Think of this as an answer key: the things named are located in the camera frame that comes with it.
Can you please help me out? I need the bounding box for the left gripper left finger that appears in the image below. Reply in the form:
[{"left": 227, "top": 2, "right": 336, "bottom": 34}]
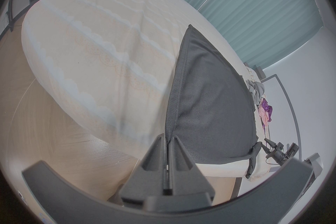
[{"left": 120, "top": 133, "right": 167, "bottom": 204}]

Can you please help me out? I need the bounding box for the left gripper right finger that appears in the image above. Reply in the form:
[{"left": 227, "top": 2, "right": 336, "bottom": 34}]
[{"left": 167, "top": 136, "right": 216, "bottom": 201}]

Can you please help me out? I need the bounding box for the black T-shirt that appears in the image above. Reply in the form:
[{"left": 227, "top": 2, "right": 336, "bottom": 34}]
[{"left": 165, "top": 24, "right": 263, "bottom": 179}]

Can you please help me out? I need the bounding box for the bed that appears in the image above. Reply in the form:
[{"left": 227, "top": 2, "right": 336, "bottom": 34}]
[{"left": 21, "top": 0, "right": 302, "bottom": 197}]

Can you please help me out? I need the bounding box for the pink garment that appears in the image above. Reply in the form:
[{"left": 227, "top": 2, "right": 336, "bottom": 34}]
[{"left": 258, "top": 107, "right": 271, "bottom": 127}]

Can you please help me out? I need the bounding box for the purple garment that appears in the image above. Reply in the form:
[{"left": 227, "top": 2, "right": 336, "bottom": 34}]
[{"left": 260, "top": 98, "right": 273, "bottom": 121}]

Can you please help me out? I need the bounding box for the grey garment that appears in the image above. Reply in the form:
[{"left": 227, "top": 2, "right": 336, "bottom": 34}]
[{"left": 245, "top": 80, "right": 265, "bottom": 105}]

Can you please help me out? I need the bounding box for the white printed pillow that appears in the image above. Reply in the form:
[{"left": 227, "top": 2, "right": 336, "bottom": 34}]
[{"left": 245, "top": 67, "right": 259, "bottom": 84}]

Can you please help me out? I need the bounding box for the grey bedside table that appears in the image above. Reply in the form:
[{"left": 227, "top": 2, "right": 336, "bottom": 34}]
[{"left": 244, "top": 62, "right": 267, "bottom": 79}]

